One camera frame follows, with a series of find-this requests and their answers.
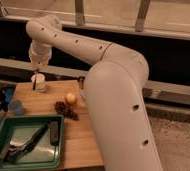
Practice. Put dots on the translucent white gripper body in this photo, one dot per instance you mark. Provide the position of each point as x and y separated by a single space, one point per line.
39 55

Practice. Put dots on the silver metal fork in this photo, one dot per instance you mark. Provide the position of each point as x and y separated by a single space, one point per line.
35 78

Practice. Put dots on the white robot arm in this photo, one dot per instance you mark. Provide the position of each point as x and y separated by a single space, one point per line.
112 92

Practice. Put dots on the white plastic cup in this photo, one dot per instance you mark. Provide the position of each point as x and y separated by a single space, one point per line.
40 82

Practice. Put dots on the small metal cup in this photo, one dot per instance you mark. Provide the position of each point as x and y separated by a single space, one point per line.
80 81

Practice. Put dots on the blue plastic cup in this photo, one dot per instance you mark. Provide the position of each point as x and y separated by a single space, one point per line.
16 107

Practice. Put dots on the dark grape bunch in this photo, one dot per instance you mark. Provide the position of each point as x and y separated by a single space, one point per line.
63 109

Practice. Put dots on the brown rectangular bar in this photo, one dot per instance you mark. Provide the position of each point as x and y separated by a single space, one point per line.
54 133

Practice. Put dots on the green plastic tray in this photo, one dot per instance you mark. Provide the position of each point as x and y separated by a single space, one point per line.
18 129

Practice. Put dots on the wooden board table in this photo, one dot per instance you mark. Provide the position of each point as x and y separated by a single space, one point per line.
81 152

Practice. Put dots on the black tongs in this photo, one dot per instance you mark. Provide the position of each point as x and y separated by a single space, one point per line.
11 153

